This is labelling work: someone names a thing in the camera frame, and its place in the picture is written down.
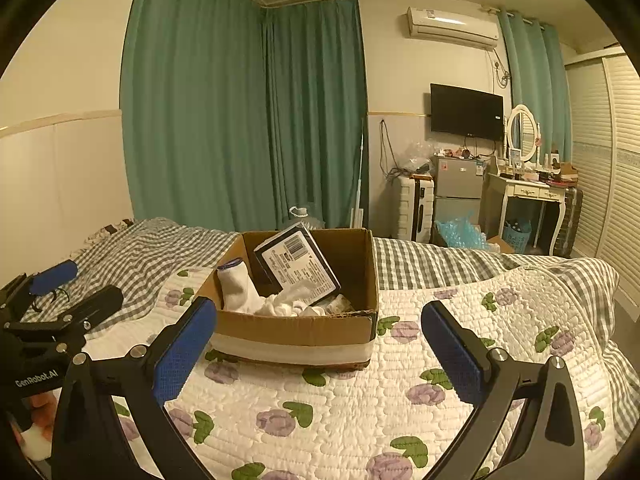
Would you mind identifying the black packaged box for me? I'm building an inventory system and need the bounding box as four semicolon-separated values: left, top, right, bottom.
254;222;341;306

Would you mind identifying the clear water jug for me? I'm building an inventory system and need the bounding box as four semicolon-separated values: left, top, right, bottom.
279;206;324;230

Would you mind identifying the operator hand orange sleeve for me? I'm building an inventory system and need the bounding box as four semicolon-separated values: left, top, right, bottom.
10;391;58;462

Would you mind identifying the small grey refrigerator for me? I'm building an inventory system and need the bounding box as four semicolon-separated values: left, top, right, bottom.
432;155;485;224

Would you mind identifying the white suitcase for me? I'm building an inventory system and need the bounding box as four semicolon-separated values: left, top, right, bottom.
392;176;434;243

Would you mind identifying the blue storage basket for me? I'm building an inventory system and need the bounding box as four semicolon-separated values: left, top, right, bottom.
501;220;532;254

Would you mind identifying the white oval vanity mirror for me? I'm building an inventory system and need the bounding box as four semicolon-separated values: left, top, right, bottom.
506;104;541;165

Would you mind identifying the clear plastic bag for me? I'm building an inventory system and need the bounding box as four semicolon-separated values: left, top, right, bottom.
398;141;434;174

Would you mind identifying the grey checked bedsheet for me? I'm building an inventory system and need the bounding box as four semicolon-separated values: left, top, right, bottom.
24;218;639;441

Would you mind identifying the black hair band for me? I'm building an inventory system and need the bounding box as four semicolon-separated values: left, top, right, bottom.
28;285;70;312

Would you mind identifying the small cream sock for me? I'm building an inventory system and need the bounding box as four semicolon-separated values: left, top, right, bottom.
323;294;354;316

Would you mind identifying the white louvred wardrobe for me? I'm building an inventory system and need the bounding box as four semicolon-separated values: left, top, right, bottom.
565;47;639;316

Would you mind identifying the blue bubble wrap bag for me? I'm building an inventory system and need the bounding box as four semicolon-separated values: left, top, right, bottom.
434;217;491;250

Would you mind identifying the large white sock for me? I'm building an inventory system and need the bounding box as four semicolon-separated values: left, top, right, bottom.
216;258;265;314

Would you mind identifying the white dressing table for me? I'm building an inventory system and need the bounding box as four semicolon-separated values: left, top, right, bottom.
480;174;566;256

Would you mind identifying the large green curtain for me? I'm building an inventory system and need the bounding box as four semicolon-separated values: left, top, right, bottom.
120;0;367;231

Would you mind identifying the green window curtain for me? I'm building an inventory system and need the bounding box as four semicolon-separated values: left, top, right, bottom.
498;9;572;162

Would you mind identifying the white air conditioner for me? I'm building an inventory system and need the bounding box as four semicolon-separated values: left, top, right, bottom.
407;6;499;50

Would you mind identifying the open cardboard box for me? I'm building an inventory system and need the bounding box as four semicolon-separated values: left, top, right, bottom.
198;229;378;367

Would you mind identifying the black wall television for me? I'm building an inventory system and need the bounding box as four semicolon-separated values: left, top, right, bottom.
430;84;504;142

